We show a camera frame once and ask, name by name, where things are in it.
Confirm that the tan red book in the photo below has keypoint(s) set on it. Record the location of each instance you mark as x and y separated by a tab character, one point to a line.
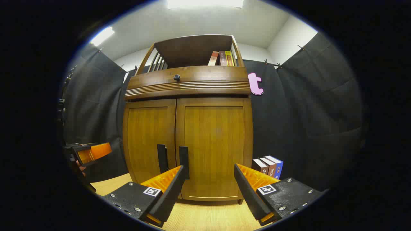
213	58

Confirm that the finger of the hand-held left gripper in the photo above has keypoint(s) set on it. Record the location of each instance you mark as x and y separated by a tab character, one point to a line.
96	152

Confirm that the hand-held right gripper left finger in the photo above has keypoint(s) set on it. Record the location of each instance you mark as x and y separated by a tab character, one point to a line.
167	195

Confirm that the blue white thick book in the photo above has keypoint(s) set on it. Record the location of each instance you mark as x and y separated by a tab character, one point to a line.
278	166

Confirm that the dark brown thick book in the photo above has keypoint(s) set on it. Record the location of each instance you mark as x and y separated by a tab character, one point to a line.
259	166

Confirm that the black round drawer knob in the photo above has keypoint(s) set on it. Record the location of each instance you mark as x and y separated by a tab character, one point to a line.
176	77

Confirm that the yellow book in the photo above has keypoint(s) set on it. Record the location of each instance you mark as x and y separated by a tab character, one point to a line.
229	59

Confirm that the brown white thick book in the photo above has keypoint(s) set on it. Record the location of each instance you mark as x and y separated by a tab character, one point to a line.
270	166

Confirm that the wooden double-door shoe cabinet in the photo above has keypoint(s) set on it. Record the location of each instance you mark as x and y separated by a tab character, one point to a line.
192	85

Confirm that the black backdrop cloth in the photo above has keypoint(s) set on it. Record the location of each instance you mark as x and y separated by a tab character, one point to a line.
305	122

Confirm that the wooden cabinet door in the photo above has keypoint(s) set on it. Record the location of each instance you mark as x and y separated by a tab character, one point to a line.
215	134
146	134

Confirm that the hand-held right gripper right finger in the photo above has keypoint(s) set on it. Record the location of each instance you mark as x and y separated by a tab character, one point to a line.
249	192

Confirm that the long ceiling strip light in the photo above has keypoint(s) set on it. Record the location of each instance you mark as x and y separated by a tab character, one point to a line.
102	36

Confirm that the wide ceiling panel light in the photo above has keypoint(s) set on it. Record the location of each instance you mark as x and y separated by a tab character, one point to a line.
205	3

